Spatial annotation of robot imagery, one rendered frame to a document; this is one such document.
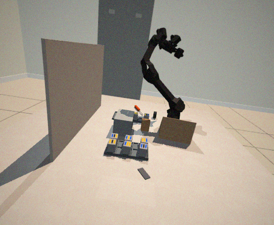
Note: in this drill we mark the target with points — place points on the beige flat panel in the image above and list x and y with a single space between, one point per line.
73 81

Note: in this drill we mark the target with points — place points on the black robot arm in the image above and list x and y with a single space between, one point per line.
176 105

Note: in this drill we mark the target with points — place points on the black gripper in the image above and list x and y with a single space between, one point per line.
177 52

